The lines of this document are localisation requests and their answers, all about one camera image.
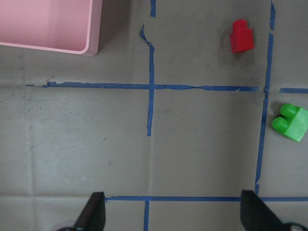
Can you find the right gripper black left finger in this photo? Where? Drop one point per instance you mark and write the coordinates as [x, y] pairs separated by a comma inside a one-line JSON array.
[[92, 217]]

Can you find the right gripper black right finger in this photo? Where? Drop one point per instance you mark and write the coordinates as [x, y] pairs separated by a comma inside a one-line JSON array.
[[255, 215]]

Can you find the red toy block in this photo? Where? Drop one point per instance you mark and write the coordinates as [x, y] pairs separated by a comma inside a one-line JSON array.
[[241, 37]]

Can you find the pink plastic box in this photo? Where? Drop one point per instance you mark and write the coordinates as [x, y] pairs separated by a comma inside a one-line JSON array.
[[68, 26]]

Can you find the green toy block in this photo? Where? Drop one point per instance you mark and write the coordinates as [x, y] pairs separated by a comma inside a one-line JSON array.
[[292, 122]]

